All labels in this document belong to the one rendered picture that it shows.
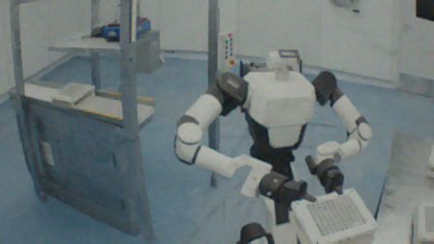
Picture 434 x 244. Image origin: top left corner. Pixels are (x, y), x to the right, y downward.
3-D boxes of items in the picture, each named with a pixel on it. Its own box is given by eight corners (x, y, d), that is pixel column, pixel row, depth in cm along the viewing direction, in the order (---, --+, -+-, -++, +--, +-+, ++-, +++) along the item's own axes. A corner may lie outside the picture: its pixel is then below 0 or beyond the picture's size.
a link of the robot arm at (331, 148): (321, 174, 150) (343, 164, 156) (324, 153, 146) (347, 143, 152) (310, 167, 155) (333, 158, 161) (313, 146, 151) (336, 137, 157)
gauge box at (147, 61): (160, 68, 232) (160, 34, 224) (149, 74, 223) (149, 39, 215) (129, 65, 240) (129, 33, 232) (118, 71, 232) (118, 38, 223)
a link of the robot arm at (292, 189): (312, 176, 131) (285, 165, 139) (294, 189, 125) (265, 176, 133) (306, 207, 136) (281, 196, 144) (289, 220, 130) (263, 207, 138)
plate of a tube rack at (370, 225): (312, 251, 107) (314, 246, 106) (291, 206, 129) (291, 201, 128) (378, 230, 111) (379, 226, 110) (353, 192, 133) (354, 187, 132)
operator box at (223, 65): (234, 65, 299) (234, 30, 288) (225, 72, 285) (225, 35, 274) (226, 63, 301) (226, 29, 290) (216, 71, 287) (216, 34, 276)
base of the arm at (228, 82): (201, 113, 168) (203, 87, 174) (233, 121, 172) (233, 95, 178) (217, 94, 156) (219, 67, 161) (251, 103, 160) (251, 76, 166)
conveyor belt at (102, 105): (154, 115, 240) (154, 106, 238) (130, 135, 219) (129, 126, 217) (27, 89, 290) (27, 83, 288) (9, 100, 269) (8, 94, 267)
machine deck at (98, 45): (160, 36, 224) (160, 29, 222) (119, 56, 193) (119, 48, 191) (83, 35, 247) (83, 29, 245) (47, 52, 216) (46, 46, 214)
